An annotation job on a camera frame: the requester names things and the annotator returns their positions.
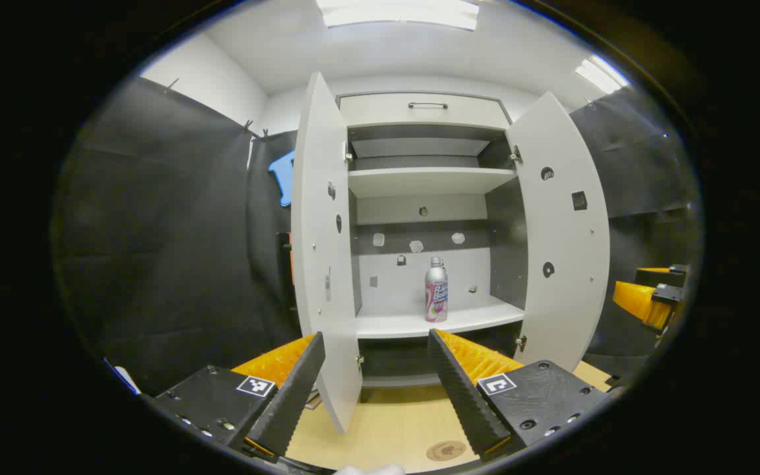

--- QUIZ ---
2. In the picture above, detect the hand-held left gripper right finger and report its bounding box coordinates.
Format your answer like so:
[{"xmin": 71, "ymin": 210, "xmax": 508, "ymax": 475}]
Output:
[{"xmin": 427, "ymin": 329, "xmax": 612, "ymax": 462}]

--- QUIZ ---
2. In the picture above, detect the white cabinet drawer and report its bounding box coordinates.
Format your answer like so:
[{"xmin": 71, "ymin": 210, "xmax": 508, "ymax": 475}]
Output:
[{"xmin": 339, "ymin": 92, "xmax": 511, "ymax": 131}]

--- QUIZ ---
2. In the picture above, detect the white and blue object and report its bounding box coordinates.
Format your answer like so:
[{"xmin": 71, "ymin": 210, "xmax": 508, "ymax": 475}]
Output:
[{"xmin": 104, "ymin": 358, "xmax": 142, "ymax": 396}]

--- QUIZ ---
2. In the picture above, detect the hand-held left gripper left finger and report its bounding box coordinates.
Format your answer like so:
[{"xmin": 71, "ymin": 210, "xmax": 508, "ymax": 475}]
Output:
[{"xmin": 146, "ymin": 332, "xmax": 327, "ymax": 462}]

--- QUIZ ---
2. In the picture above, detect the white cabinet door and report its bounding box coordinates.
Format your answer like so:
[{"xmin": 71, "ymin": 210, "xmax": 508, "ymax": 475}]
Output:
[
  {"xmin": 291, "ymin": 71, "xmax": 363, "ymax": 435},
  {"xmin": 507, "ymin": 91, "xmax": 612, "ymax": 373}
]

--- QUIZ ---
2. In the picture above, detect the white and grey cabinet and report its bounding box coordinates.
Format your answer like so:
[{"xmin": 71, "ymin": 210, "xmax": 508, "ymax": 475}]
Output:
[{"xmin": 337, "ymin": 91, "xmax": 529, "ymax": 390}]

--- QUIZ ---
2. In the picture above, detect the silver bottle with pink label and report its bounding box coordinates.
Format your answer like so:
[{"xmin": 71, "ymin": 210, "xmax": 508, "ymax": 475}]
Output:
[{"xmin": 425, "ymin": 257, "xmax": 449, "ymax": 323}]

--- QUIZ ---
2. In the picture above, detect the ceiling light panel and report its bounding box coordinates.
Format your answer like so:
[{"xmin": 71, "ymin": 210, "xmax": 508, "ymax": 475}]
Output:
[{"xmin": 576, "ymin": 56, "xmax": 629, "ymax": 94}]

